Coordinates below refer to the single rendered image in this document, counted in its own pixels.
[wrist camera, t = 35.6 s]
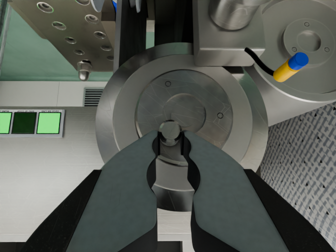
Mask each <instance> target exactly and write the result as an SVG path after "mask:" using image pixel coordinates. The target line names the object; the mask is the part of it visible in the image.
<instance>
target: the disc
mask: <svg viewBox="0 0 336 252"><path fill-rule="evenodd" d="M179 54H184V55H194V44H193V43H188V42H172V43H165V44H160V45H156V46H153V47H150V48H148V49H145V50H143V51H141V52H139V53H137V54H136V55H134V56H133V57H131V58H130V59H128V60H127V61H126V62H125V63H124V64H122V65H121V66H120V67H119V68H118V69H117V70H116V72H115V73H114V74H113V75H112V76H111V78H110V79H109V81H108V82H107V84H106V86H105V88H104V90H103V92H102V94H101V96H100V99H99V102H98V106H97V110H96V117H95V135H96V141H97V146H98V149H99V153H100V155H101V158H102V160H103V162H104V164H105V163H106V162H107V161H108V160H109V159H110V158H112V157H113V156H114V155H115V154H117V153H118V152H119V149H118V147H117V144H116V141H115V137H114V132H113V111H114V106H115V102H116V99H117V97H118V94H119V92H120V90H121V88H122V87H123V85H124V84H125V82H126V81H127V79H128V78H129V77H130V76H131V75H132V74H133V73H134V72H135V71H136V70H138V69H139V68H140V67H142V66H143V65H145V64H147V63H148V62H150V61H153V60H155V59H158V58H161V57H164V56H169V55H179ZM222 67H223V68H224V69H226V70H227V71H228V72H229V73H231V74H232V75H233V76H234V77H235V79H236V80H237V81H238V82H239V84H240V85H241V87H242V88H243V90H244V92H245V94H246V96H247V98H248V101H249V104H250V107H251V112H252V122H253V126H252V136H251V140H250V144H249V147H248V150H247V152H246V154H245V156H244V158H243V159H242V161H241V162H240V165H241V166H242V167H243V168H244V169H252V170H253V171H254V172H256V171H257V169H258V168H259V166H260V164H261V162H262V159H263V157H264V154H265V150H266V146H267V141H268V129H269V128H268V116H267V111H266V107H265V103H264V100H263V98H262V95H261V93H260V91H259V89H258V87H257V86H256V84H255V82H254V81H253V79H252V78H251V77H250V75H249V74H248V73H247V72H246V71H245V70H244V69H243V68H242V67H241V66H222ZM151 189H152V190H153V191H154V193H155V195H156V199H157V208H158V209H162V210H167V211H173V212H191V211H192V204H193V196H194V193H195V190H192V191H176V190H169V189H165V188H162V187H159V186H156V185H153V186H152V188H151Z"/></svg>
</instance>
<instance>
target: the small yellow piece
mask: <svg viewBox="0 0 336 252"><path fill-rule="evenodd" d="M244 51H245V52H246V53H247V54H249V55H250V56H251V57H252V58H253V60H254V61H255V62H256V63H257V65H258V66H259V67H260V68H261V69H262V70H263V71H265V72H266V73H267V74H269V75H271V76H273V77H274V79H275V80H276V81H277V82H284V81H285V80H287V79H288V78H290V77H291V76H292V75H294V74H295V73H297V72H298V71H299V70H300V69H301V68H303V67H304V66H305V65H307V64H308V62H309V58H308V56H307V55H306V54H305V53H303V52H298V53H296V54H295V55H294V56H292V57H291V58H289V59H288V60H287V61H286V62H285V63H283V64H282V65H281V66H280V67H279V68H278V69H276V70H275V71H274V70H272V69H270V68H269V67H267V66H266V65H265V64H264V63H263V62H262V61H261V60H260V59H259V57H258V56H257V55H256V54H255V53H254V52H253V51H252V50H251V49H250V48H248V47H246V48H245V50H244Z"/></svg>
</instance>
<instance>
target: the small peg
mask: <svg viewBox="0 0 336 252"><path fill-rule="evenodd" d="M159 132H160V140H161V142H162V143H163V144H164V145H165V146H168V147H171V146H174V145H175V144H177V142H178V141H179V139H180V137H181V135H182V127H181V125H180V124H179V123H178V122H177V121H175V120H171V119H170V120H166V121H164V122H163V123H162V124H161V125H160V127H159Z"/></svg>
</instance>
